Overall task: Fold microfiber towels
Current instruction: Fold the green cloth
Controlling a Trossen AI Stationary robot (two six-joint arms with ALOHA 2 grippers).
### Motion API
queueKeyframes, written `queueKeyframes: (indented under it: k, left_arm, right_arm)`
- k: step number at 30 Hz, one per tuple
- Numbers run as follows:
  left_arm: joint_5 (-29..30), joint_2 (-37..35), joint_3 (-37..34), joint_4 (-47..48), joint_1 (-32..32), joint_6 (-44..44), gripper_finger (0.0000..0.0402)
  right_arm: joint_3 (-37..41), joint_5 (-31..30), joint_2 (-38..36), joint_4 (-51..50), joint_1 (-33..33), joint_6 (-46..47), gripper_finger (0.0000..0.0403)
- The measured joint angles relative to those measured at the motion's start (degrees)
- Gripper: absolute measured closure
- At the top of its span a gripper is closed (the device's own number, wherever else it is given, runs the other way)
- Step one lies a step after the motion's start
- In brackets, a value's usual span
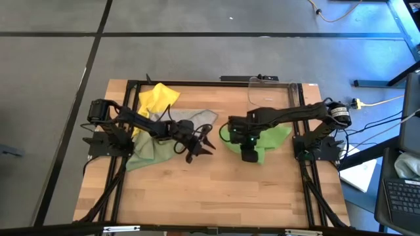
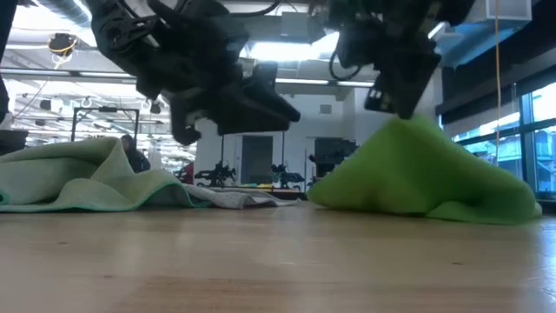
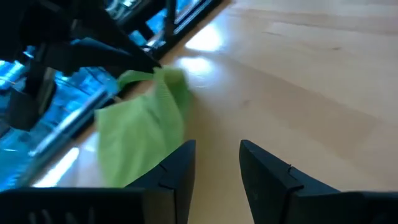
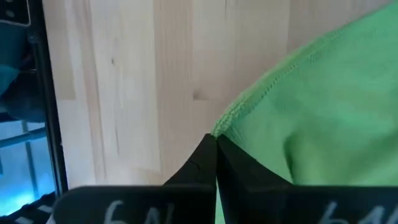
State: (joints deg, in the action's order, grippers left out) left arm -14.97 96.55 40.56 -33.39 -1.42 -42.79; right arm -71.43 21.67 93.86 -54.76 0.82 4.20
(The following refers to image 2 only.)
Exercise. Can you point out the bright green microfiber towel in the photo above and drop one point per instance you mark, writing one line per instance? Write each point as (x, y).
(412, 174)

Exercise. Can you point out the pale green teal-edged towel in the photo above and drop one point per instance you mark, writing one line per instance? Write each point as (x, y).
(78, 178)

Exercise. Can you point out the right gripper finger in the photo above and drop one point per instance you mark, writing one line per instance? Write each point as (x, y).
(412, 87)
(379, 100)

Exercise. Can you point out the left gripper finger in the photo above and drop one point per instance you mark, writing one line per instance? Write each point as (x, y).
(256, 104)
(187, 117)

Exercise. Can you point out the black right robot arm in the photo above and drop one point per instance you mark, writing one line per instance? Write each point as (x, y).
(452, 11)

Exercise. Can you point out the person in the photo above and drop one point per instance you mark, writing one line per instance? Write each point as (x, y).
(137, 158)

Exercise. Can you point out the black rectangular stand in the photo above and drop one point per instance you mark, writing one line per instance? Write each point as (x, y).
(106, 110)

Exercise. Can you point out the black ceiling device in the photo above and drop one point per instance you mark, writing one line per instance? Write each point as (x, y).
(62, 43)

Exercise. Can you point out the grey waffle microfiber towel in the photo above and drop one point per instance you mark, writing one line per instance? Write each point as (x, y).
(230, 197)

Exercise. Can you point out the black background robot arm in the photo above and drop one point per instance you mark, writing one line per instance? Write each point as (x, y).
(217, 176)
(289, 177)

